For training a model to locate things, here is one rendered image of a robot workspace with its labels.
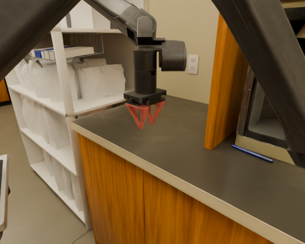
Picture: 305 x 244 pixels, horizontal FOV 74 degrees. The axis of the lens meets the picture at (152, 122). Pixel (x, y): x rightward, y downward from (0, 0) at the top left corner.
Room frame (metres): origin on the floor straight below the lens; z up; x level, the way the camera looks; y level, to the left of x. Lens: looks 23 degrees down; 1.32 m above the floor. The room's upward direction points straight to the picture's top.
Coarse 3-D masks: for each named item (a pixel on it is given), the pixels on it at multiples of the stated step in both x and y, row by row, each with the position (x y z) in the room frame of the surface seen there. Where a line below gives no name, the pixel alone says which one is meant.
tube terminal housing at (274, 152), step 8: (280, 0) 0.64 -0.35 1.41; (288, 0) 0.62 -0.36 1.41; (296, 0) 0.61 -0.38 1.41; (304, 0) 0.60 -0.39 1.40; (240, 136) 0.66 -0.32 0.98; (240, 144) 0.66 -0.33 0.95; (248, 144) 0.64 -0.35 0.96; (256, 144) 0.62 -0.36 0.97; (264, 144) 0.60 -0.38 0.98; (264, 152) 0.60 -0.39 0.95; (272, 152) 0.59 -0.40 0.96; (280, 152) 0.57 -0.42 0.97; (280, 160) 0.57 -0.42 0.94; (288, 160) 0.55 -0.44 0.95
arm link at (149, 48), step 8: (144, 48) 0.50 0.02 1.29; (152, 48) 0.50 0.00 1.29; (160, 48) 0.50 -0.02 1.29; (136, 56) 0.50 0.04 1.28; (144, 56) 0.49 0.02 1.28; (152, 56) 0.50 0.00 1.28; (160, 56) 0.50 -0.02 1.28; (136, 64) 0.50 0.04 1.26; (144, 64) 0.49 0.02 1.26; (152, 64) 0.50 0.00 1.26; (160, 64) 0.50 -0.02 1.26
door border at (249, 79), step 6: (252, 72) 0.65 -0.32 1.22; (246, 78) 0.65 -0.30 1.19; (252, 78) 0.65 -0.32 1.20; (246, 84) 0.66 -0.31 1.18; (252, 84) 0.64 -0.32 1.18; (246, 90) 0.65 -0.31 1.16; (246, 96) 0.65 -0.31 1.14; (246, 102) 0.65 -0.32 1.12; (240, 108) 0.66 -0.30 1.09; (246, 108) 0.65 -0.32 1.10; (246, 114) 0.64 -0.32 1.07; (240, 120) 0.66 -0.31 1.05; (240, 126) 0.65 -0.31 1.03; (240, 132) 0.65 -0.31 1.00
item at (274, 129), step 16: (288, 16) 0.61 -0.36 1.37; (304, 16) 0.58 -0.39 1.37; (304, 32) 0.58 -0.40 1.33; (304, 48) 0.57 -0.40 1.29; (256, 80) 0.64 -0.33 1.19; (256, 96) 0.63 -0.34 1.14; (256, 112) 0.63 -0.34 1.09; (272, 112) 0.60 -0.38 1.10; (256, 128) 0.62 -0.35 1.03; (272, 128) 0.59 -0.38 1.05; (272, 144) 0.58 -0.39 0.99
